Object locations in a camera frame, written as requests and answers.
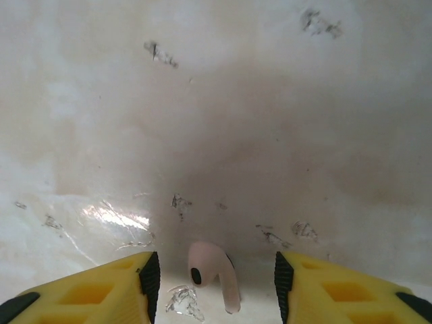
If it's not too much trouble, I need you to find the pink wireless earbud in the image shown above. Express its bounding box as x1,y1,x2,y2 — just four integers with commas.
188,240,241,314

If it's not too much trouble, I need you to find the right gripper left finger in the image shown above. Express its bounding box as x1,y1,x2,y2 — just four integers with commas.
0,251,160,324

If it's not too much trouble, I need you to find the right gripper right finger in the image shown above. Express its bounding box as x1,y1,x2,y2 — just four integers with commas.
275,251,432,324

